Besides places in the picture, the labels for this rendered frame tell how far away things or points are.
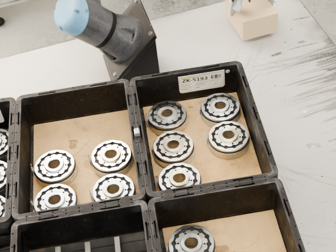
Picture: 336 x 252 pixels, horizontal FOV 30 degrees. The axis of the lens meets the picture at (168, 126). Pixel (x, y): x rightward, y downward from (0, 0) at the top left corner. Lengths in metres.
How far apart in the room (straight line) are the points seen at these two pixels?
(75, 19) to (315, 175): 0.78
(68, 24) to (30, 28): 1.71
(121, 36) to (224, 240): 0.71
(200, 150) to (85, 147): 0.30
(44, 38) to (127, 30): 1.57
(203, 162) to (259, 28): 0.65
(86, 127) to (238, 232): 0.52
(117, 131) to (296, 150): 0.50
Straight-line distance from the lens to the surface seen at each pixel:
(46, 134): 1.71
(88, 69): 2.06
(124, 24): 1.85
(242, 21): 2.03
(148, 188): 1.40
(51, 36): 3.40
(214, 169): 1.55
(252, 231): 1.45
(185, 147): 1.56
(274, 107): 1.88
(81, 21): 1.78
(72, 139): 1.67
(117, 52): 1.86
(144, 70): 1.90
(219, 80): 1.69
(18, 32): 3.49
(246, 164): 1.56
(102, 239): 1.47
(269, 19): 2.06
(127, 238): 1.46
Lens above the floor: 2.04
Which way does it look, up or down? 47 degrees down
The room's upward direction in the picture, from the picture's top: 7 degrees counter-clockwise
